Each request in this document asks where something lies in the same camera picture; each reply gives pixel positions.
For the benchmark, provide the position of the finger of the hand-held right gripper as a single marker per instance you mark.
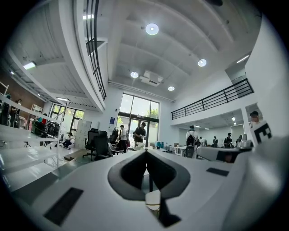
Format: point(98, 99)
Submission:
point(207, 153)

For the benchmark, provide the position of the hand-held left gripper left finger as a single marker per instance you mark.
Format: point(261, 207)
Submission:
point(90, 191)

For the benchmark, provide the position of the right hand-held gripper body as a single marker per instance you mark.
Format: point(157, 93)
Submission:
point(259, 133)

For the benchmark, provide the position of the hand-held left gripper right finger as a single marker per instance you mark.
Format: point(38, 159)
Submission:
point(203, 191)

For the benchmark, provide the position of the small white table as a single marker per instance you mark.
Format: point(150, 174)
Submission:
point(180, 147)

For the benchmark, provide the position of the brown cardboard board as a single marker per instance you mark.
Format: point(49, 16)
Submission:
point(71, 156)

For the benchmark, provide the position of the black office chair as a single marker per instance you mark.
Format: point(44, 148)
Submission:
point(91, 137)
point(101, 144)

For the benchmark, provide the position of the black balcony railing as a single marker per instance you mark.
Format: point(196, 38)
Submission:
point(224, 95)
point(96, 27)

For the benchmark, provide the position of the white lockers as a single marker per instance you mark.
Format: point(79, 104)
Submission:
point(82, 133)

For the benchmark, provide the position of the round ceiling light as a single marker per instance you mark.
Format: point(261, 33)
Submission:
point(134, 74)
point(202, 62)
point(171, 88)
point(152, 29)

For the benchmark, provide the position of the strip ceiling light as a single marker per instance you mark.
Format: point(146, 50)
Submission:
point(29, 65)
point(242, 59)

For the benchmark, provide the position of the black bag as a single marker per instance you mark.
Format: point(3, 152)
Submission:
point(39, 129)

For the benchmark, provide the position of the glass entrance windows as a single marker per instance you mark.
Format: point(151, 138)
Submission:
point(140, 106)

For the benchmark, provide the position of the white shelf rack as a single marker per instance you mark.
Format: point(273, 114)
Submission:
point(22, 135)

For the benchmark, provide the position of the ceiling air conditioner unit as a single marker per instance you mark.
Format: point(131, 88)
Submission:
point(151, 79)

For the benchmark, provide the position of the blue wall poster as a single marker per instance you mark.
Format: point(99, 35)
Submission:
point(112, 123)

